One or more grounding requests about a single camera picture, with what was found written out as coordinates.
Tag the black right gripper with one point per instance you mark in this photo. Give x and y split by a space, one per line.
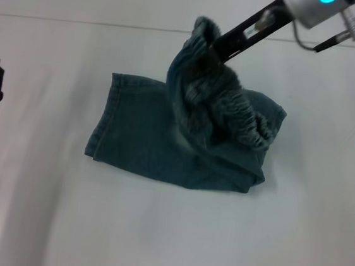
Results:
235 40

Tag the blue denim shorts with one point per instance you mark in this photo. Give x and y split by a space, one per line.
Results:
151 136

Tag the clear plug on right gripper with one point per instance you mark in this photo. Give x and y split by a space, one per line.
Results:
265 21

